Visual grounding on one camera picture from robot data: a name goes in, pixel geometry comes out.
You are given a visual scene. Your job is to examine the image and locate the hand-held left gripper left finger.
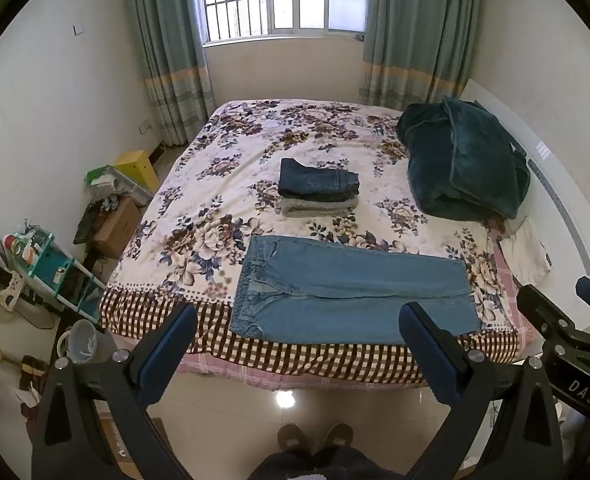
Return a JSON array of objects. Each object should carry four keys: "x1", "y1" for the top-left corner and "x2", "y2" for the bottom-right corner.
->
[{"x1": 31, "y1": 302, "x2": 199, "y2": 480}]

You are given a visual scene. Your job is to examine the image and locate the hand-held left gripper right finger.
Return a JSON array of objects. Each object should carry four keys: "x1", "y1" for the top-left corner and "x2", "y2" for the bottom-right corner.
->
[{"x1": 398, "y1": 301, "x2": 565, "y2": 480}]

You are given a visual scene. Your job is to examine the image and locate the light blue jeans pants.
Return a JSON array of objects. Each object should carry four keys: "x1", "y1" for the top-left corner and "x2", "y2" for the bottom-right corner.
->
[{"x1": 230, "y1": 235, "x2": 482, "y2": 346}]

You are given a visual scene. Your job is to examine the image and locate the folded grey pants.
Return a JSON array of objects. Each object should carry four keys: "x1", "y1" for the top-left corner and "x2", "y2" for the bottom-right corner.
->
[{"x1": 281, "y1": 194, "x2": 360, "y2": 219}]

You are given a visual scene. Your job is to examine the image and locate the white pillow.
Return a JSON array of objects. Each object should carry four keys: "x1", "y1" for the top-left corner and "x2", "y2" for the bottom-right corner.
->
[{"x1": 498, "y1": 216, "x2": 552, "y2": 284}]

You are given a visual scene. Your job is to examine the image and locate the white headboard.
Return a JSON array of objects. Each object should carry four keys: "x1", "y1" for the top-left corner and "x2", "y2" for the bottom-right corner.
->
[{"x1": 460, "y1": 78, "x2": 590, "y2": 277}]

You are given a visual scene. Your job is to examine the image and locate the brown slipper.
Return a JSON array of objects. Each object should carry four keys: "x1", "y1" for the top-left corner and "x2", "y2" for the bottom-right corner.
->
[
  {"x1": 277, "y1": 423, "x2": 307, "y2": 456},
  {"x1": 322, "y1": 422, "x2": 355, "y2": 454}
]

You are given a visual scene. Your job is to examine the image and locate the brown cardboard box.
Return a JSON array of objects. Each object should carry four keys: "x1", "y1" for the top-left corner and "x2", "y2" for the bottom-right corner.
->
[{"x1": 93, "y1": 198, "x2": 144, "y2": 260}]

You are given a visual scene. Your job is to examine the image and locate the red patterned cloth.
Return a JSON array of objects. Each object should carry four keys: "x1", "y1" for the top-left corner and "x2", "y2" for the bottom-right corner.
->
[{"x1": 18, "y1": 355, "x2": 52, "y2": 422}]

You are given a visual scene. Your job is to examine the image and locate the teal shelf rack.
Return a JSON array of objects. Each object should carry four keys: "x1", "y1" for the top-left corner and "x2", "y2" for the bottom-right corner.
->
[{"x1": 4, "y1": 226, "x2": 107, "y2": 324}]

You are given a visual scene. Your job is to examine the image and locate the person's dark trousers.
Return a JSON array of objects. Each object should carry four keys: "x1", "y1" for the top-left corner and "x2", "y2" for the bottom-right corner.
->
[{"x1": 247, "y1": 444, "x2": 407, "y2": 480}]

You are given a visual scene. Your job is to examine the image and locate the bed with floral sheet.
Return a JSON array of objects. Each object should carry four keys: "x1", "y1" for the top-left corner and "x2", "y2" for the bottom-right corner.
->
[{"x1": 98, "y1": 98, "x2": 539, "y2": 392}]

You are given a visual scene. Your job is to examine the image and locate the dark green blanket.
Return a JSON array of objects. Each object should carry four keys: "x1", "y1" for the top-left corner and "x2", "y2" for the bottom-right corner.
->
[{"x1": 395, "y1": 96, "x2": 531, "y2": 220}]

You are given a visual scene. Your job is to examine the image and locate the clear plastic storage box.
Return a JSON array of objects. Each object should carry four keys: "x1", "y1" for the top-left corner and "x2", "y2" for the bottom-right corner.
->
[{"x1": 85, "y1": 164, "x2": 154, "y2": 209}]

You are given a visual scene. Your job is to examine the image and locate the yellow box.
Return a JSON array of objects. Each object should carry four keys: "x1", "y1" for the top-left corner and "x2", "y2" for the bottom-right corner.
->
[{"x1": 113, "y1": 150, "x2": 160, "y2": 194}]

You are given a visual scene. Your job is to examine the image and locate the folded dark blue jeans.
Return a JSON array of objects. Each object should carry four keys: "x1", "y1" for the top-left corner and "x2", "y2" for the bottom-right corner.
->
[{"x1": 278, "y1": 158, "x2": 361, "y2": 199}]

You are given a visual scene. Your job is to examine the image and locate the grey-green curtain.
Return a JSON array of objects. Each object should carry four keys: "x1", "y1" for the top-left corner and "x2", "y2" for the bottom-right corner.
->
[
  {"x1": 124, "y1": 0, "x2": 217, "y2": 147},
  {"x1": 358, "y1": 0, "x2": 484, "y2": 110}
]

